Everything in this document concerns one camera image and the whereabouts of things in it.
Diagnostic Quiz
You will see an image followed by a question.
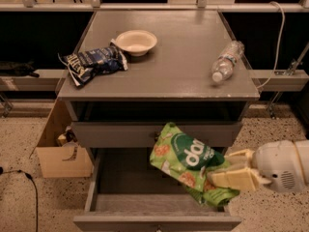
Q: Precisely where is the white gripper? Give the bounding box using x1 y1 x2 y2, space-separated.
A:
207 140 304 192

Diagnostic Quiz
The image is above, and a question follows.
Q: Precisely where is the green rice chip bag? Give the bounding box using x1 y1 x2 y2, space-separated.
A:
150 123 239 207

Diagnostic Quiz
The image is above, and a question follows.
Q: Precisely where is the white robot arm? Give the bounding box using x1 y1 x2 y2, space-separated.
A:
208 140 309 192

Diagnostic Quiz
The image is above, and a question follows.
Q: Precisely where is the grey drawer cabinet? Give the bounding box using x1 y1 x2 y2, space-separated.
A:
57 10 261 166

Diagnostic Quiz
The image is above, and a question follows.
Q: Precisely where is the open grey middle drawer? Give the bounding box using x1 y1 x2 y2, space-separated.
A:
73 148 241 232

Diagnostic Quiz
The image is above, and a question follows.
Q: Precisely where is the grey top drawer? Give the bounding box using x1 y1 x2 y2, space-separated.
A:
71 122 242 148

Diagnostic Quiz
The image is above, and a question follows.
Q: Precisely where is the blue chip bag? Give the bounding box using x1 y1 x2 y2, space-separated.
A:
58 43 128 87

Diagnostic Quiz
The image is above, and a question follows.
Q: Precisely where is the clear plastic water bottle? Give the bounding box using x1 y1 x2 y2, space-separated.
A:
211 41 244 83

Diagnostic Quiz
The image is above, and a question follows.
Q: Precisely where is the white paper bowl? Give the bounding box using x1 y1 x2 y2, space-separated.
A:
115 30 157 57

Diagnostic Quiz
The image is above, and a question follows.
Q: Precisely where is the cardboard box with items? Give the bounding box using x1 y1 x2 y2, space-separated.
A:
36 100 93 178

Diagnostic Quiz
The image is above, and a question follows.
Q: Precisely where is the black object on ledge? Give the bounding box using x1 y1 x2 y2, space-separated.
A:
0 61 40 77

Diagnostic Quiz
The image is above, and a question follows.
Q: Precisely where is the white hanging cable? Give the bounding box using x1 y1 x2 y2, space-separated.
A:
256 0 287 90

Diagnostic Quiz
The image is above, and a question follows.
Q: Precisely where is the black floor cable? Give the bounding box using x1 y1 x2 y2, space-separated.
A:
0 166 40 232

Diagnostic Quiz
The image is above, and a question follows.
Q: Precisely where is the metal railing frame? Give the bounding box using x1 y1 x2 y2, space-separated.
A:
0 0 308 13

